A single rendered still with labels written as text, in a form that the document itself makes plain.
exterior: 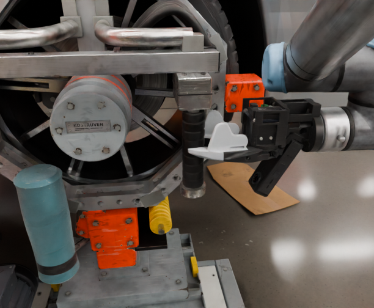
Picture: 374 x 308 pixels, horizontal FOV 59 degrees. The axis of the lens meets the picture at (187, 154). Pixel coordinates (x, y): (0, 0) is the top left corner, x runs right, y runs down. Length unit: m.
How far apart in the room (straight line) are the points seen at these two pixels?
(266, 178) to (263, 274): 0.96
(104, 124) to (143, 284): 0.67
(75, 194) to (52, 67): 0.41
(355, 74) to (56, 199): 0.57
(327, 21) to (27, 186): 0.56
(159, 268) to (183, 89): 0.80
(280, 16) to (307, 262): 1.08
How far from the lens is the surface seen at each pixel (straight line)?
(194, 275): 1.25
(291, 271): 1.55
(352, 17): 0.37
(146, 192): 0.82
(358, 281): 1.61
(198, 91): 0.49
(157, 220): 0.88
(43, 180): 0.69
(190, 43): 0.51
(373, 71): 0.58
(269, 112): 0.51
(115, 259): 0.93
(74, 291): 1.17
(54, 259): 0.79
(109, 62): 0.51
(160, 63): 0.51
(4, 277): 0.98
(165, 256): 1.22
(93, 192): 0.87
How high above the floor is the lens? 1.06
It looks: 26 degrees down
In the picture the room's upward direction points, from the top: straight up
